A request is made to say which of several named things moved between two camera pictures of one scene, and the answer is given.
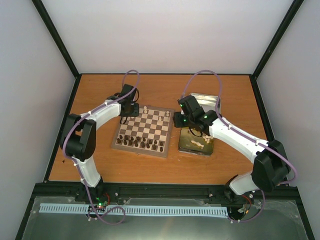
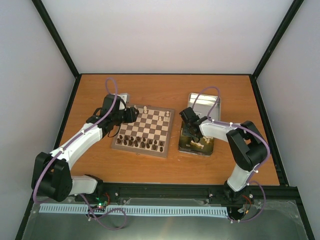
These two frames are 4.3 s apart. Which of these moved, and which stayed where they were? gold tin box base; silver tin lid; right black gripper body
Moved: right black gripper body
Stayed: silver tin lid; gold tin box base
